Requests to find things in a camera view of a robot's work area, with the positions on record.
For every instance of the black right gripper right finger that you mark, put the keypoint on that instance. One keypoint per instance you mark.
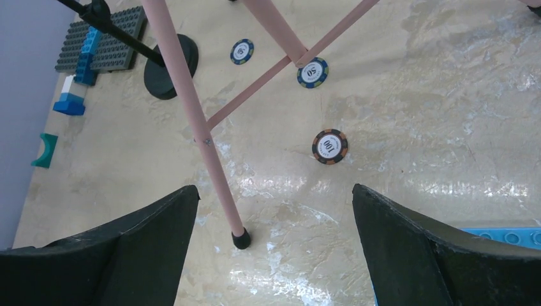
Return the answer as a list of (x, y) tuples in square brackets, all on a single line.
[(414, 259)]

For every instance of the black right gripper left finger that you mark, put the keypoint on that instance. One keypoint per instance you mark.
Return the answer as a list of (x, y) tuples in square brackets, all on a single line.
[(136, 259)]

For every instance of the black microphone stand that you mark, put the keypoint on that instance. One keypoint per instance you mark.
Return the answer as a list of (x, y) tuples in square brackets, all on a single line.
[(176, 49)]

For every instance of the light blue building baseplate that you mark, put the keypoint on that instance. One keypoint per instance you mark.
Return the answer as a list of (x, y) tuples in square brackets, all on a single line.
[(524, 237)]

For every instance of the orange black poker chip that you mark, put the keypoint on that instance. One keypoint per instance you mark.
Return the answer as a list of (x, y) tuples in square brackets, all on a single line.
[(330, 146)]

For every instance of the teal arch block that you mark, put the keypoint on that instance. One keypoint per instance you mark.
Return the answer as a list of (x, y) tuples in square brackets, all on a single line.
[(45, 159)]

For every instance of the blue and white brick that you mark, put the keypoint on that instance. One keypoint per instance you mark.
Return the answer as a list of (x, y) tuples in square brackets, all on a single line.
[(71, 100)]

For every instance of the blue brick column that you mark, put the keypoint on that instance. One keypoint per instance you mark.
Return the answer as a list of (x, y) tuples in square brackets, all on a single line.
[(84, 74)]

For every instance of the dark grey building baseplate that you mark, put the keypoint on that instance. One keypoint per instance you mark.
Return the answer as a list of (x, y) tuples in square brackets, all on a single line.
[(111, 54)]

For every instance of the blue poker chip near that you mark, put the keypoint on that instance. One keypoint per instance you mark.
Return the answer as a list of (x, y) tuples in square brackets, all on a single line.
[(313, 74)]

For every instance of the blue poker chip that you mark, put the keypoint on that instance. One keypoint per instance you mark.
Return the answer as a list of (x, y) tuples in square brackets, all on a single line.
[(242, 51), (313, 74)]

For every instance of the blue poker chip far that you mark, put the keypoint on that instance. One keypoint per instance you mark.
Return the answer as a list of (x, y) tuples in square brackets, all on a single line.
[(242, 51)]

